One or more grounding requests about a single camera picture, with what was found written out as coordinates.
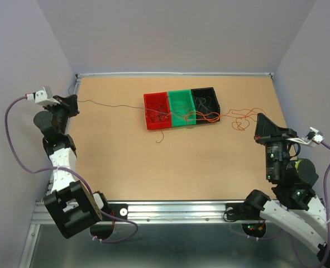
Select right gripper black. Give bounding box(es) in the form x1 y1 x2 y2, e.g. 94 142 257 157
252 112 297 180

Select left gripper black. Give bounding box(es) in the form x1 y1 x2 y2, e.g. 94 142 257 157
42 94 79 135

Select orange grey black wires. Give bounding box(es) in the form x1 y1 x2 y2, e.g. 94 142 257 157
68 86 262 143

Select black plastic bin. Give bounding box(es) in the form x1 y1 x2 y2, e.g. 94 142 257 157
191 87 221 125

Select grey wire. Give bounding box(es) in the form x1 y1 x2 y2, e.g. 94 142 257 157
195 96 217 112

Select green plastic bin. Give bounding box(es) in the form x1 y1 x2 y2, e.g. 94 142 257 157
168 89 196 127

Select red plastic bin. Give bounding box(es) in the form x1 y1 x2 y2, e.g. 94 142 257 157
144 92 172 131

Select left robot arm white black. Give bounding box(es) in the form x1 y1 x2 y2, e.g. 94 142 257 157
33 89 110 238

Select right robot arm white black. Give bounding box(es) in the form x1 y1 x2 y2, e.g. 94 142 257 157
243 113 330 267

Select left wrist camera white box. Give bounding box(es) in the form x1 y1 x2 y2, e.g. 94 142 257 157
25 86 60 107

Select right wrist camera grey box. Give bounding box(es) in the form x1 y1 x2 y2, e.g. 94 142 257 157
288 127 324 147

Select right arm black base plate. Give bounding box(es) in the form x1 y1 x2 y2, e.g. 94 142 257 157
222 202 278 223

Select aluminium table edge frame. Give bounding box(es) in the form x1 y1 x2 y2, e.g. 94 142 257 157
19 73 274 268

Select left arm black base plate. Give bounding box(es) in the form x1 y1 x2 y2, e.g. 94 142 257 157
101 203 128 222

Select aluminium mounting rail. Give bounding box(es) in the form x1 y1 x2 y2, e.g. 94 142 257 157
30 198 330 224

